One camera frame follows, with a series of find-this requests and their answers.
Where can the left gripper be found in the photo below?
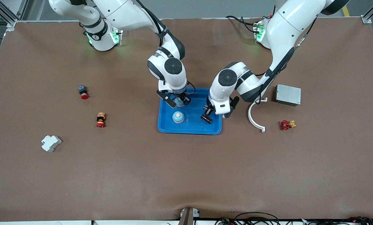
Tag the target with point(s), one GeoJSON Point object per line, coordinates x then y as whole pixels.
{"type": "Point", "coordinates": [207, 114]}

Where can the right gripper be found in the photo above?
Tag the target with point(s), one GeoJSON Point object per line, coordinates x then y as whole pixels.
{"type": "Point", "coordinates": [184, 99]}

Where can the blue dome call bell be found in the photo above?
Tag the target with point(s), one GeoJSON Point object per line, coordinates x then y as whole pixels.
{"type": "Point", "coordinates": [179, 101]}
{"type": "Point", "coordinates": [178, 117]}

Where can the dark brown cylindrical capacitor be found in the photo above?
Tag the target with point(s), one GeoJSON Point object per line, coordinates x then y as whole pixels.
{"type": "Point", "coordinates": [206, 119]}

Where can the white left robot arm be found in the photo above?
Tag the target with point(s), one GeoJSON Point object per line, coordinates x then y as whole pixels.
{"type": "Point", "coordinates": [283, 28]}

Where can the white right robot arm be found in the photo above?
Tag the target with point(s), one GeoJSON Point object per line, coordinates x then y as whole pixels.
{"type": "Point", "coordinates": [127, 12]}

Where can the blue plastic tray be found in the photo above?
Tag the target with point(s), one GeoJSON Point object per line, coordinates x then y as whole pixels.
{"type": "Point", "coordinates": [192, 126]}

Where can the brass valve with red handwheel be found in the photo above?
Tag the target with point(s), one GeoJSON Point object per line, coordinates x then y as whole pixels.
{"type": "Point", "coordinates": [286, 125]}

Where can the silver metal power supply box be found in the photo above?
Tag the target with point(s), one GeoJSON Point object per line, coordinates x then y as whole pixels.
{"type": "Point", "coordinates": [288, 94]}

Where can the brown table cover mat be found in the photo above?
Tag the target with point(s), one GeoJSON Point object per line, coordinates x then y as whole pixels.
{"type": "Point", "coordinates": [186, 172]}

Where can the red yellow emergency stop button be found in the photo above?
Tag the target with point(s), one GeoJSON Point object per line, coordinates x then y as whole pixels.
{"type": "Point", "coordinates": [100, 120]}

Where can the white circuit breaker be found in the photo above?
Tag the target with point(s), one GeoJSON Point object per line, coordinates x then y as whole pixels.
{"type": "Point", "coordinates": [51, 143]}

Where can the white curved plastic bracket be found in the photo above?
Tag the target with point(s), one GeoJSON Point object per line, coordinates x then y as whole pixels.
{"type": "Point", "coordinates": [249, 116]}

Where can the black red pushbutton switch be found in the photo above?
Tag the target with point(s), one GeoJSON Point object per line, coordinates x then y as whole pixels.
{"type": "Point", "coordinates": [83, 92]}

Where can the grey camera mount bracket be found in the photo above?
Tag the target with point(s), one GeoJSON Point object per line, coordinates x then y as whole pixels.
{"type": "Point", "coordinates": [189, 217]}

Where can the white table edge rail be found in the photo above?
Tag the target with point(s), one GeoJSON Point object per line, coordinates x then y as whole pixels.
{"type": "Point", "coordinates": [33, 223]}

